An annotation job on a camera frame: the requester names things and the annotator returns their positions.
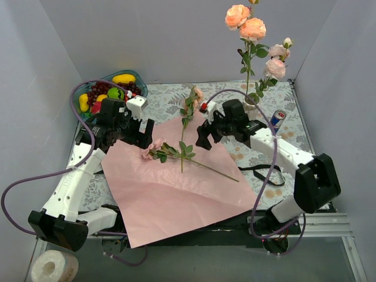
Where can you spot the pale pink rose stem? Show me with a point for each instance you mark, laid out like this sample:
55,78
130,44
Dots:
275,68

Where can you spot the yellow toy mango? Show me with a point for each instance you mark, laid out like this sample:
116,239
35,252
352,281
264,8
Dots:
124,79

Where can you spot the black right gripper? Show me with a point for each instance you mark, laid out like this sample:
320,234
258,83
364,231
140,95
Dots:
213,129

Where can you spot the white tissue paper roll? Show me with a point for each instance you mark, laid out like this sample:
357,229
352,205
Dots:
55,266

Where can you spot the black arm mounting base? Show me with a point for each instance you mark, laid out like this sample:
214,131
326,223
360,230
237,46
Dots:
230,232

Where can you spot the single peach rose stem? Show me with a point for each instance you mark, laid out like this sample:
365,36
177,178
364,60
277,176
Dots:
190,104

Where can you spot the blue silver energy drink can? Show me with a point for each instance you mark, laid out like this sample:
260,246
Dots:
277,119

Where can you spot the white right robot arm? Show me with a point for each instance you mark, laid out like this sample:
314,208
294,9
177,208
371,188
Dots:
316,181

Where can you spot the purple wrapping paper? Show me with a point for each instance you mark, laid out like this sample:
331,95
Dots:
160,200

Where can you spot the teal plastic fruit basket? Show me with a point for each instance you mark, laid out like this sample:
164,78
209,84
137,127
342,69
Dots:
85,87

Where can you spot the dark red toy grapes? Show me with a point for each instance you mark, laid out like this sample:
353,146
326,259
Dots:
102,88

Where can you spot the two-bloom peach rose stem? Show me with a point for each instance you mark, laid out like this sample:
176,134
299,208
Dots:
251,30

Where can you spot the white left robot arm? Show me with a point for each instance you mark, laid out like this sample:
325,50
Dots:
59,221

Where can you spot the white ribbed ceramic vase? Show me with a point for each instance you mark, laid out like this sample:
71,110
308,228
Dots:
250,109

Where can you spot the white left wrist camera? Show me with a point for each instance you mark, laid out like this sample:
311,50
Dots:
135,106

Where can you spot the small yellow toy fruit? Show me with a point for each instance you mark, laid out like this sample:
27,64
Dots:
101,97

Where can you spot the green toy watermelon ball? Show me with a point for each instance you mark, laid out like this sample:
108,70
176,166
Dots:
116,93

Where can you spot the black gold-lettered ribbon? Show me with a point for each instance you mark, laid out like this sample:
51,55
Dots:
255,169

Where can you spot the pink toy dragon fruit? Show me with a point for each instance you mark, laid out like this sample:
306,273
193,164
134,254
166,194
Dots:
95,107

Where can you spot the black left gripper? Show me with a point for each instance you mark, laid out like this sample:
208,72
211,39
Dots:
136,134

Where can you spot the bright pink rose stem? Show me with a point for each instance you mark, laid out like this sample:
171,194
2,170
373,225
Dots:
161,150

